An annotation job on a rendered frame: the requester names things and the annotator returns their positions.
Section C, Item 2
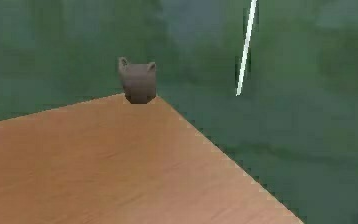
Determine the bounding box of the thin white rod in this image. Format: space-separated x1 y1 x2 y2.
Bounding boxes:
235 0 259 97

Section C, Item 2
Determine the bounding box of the grey-brown two-handled vase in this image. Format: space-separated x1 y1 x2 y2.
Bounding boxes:
117 56 158 105

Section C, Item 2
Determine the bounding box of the brown wooden table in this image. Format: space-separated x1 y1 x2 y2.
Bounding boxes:
0 93 305 224

